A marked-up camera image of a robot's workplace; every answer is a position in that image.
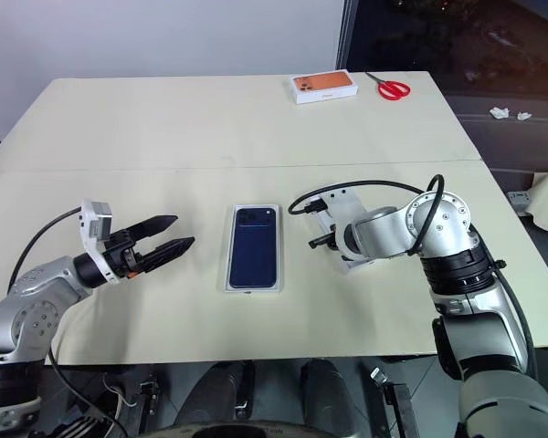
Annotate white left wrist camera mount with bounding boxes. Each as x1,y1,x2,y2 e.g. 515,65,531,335
79,198,122,287

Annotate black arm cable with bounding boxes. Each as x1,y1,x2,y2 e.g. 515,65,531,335
6,205,129,438
287,174,539,381

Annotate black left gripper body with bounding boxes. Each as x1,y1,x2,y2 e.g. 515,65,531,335
102,229,143,281

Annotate grey window frame post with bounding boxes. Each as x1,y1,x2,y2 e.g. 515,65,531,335
335,0,361,74

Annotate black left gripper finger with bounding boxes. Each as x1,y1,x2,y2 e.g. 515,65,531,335
118,214,180,245
139,235,197,276

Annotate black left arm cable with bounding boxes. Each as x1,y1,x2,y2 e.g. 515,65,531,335
6,205,129,438

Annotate dark blue smartphone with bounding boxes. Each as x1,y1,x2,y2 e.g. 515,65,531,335
227,205,279,289

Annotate black white-striped object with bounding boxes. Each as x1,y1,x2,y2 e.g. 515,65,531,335
45,405,106,438

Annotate black metal clamp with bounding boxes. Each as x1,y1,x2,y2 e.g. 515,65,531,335
369,364,424,438
136,376,161,419

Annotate white box with orange phone print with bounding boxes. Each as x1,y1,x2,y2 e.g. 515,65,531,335
290,68,360,106

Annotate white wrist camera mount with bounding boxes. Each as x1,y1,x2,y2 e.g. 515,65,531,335
319,188,369,266
79,198,122,287

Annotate red handled scissors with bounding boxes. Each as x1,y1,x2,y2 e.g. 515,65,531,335
364,71,413,101

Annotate white phone box base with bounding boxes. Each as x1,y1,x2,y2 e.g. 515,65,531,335
222,203,283,294

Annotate thin white wire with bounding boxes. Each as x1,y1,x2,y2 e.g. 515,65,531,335
104,373,138,410

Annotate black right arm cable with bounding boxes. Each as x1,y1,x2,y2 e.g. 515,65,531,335
287,174,539,381

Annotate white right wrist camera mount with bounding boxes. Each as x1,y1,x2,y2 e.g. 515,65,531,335
319,188,369,266

